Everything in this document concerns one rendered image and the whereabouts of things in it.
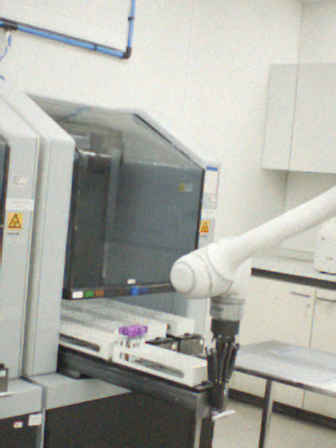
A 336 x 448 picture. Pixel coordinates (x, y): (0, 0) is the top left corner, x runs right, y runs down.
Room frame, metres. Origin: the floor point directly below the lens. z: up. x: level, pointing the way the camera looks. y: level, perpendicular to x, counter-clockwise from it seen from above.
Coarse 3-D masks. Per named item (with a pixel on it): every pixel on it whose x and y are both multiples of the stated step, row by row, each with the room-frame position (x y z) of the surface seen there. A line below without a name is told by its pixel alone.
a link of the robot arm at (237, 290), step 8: (224, 240) 1.86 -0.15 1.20; (232, 240) 1.86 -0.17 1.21; (248, 264) 1.86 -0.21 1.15; (240, 272) 1.83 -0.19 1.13; (248, 272) 1.87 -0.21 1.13; (240, 280) 1.83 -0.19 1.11; (248, 280) 1.87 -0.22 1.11; (232, 288) 1.82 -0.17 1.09; (240, 288) 1.84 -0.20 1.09; (216, 296) 1.86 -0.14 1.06; (224, 296) 1.85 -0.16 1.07; (232, 296) 1.85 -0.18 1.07; (240, 296) 1.86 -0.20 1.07
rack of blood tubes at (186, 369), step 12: (120, 348) 2.06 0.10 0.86; (132, 348) 2.05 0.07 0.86; (144, 348) 2.07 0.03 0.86; (156, 348) 2.09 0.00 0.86; (120, 360) 2.05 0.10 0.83; (132, 360) 2.06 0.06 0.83; (144, 360) 2.08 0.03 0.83; (156, 360) 1.97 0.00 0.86; (168, 360) 1.95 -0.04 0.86; (180, 360) 1.97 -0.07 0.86; (192, 360) 1.98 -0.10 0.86; (204, 360) 1.98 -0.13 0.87; (156, 372) 1.97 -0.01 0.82; (168, 372) 2.04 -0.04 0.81; (180, 372) 2.04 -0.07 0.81; (192, 372) 1.89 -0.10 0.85; (204, 372) 1.92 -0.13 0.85; (192, 384) 1.89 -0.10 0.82
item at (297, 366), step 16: (240, 352) 2.33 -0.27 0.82; (256, 352) 2.35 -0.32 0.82; (272, 352) 2.37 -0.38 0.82; (288, 352) 2.39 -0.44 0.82; (304, 352) 2.41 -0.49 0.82; (320, 352) 2.44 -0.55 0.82; (240, 368) 2.14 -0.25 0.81; (256, 368) 2.13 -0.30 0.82; (272, 368) 2.15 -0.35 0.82; (288, 368) 2.17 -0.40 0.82; (304, 368) 2.18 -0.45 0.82; (320, 368) 2.20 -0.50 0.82; (272, 384) 2.57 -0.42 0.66; (288, 384) 2.04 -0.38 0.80; (304, 384) 2.01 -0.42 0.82; (320, 384) 2.00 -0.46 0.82; (272, 400) 2.57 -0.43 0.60; (192, 416) 2.25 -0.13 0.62; (192, 432) 2.25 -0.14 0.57
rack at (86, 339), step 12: (60, 324) 2.30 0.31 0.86; (72, 324) 2.31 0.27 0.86; (60, 336) 2.29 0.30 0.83; (72, 336) 2.19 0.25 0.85; (84, 336) 2.16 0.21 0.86; (96, 336) 2.17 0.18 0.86; (108, 336) 2.18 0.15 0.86; (84, 348) 2.15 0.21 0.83; (96, 348) 2.25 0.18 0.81; (108, 348) 2.10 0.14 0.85
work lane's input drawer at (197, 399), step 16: (64, 352) 2.18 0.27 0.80; (80, 352) 2.15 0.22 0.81; (80, 368) 2.13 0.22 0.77; (96, 368) 2.09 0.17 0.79; (112, 368) 2.05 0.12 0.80; (128, 368) 2.02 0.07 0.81; (112, 384) 2.05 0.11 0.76; (128, 384) 2.01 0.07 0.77; (144, 384) 1.97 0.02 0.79; (160, 384) 1.93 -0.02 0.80; (176, 384) 1.91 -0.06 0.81; (208, 384) 1.92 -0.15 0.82; (160, 400) 1.93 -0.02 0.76; (176, 400) 1.89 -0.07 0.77; (192, 400) 1.86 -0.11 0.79; (208, 400) 1.89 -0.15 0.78; (224, 400) 1.94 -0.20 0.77; (224, 416) 1.87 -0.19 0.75
